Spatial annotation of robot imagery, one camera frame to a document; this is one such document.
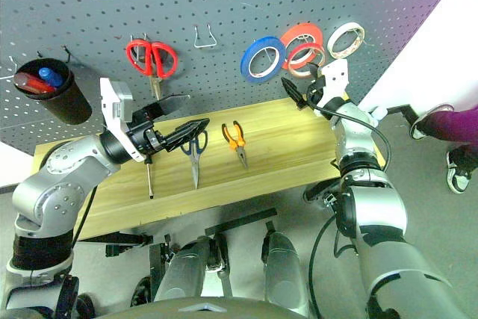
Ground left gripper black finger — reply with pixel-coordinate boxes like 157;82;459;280
164;117;211;152
148;93;191;120

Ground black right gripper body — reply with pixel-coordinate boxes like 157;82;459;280
304;78;329;109

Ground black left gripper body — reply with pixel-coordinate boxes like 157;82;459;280
125;104;176;156

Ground blue handled scissors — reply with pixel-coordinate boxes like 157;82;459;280
180;130;209;191

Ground orange handled pliers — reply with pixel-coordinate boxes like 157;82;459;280
220;120;249;170

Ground small red tape roll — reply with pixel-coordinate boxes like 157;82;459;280
286;42;326;79

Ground white tape roll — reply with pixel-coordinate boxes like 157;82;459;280
326;22;366;61

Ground large red tape roll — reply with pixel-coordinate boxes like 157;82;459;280
279;22;324;72

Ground blue tape roll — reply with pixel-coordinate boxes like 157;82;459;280
240;36;288;84

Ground black pen cup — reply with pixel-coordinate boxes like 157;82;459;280
13;57;93;126

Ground black metal table bar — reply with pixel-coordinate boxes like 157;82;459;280
105;234;154;257
204;208;279;237

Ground blue marker pen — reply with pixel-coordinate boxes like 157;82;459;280
38;67;63;88

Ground red marker pen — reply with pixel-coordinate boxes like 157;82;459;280
13;72;57;94

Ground silver left robot leg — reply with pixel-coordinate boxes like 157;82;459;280
154;236;222;303

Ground silver robot leg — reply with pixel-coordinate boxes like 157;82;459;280
262;231;311;317
154;236;222;303

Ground purple trouser leg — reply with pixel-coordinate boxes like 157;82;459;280
421;107;478;145

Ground black white sneaker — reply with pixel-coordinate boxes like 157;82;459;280
446;146;476;194

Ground silver right robot leg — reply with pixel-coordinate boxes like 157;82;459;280
262;231;311;317

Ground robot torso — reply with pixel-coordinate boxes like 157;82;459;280
93;295;288;319

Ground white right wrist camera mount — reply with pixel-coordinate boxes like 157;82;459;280
320;58;351;105

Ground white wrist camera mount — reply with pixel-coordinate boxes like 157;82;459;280
320;58;351;105
99;77;146;163

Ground orange black handled screwdriver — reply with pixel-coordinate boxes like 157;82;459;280
144;154;155;199

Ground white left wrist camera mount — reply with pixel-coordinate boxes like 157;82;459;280
99;77;146;163

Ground red handled scissors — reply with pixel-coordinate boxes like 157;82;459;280
125;37;179;102

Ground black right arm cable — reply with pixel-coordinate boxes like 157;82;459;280
311;104;392;174

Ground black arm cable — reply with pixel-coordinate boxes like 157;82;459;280
70;184;99;251
311;104;392;174

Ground silver wire pegboard hook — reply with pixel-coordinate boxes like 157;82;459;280
193;23;217;50

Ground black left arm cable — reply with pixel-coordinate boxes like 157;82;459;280
70;184;99;251

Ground black body cable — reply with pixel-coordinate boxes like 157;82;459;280
308;214;356;319

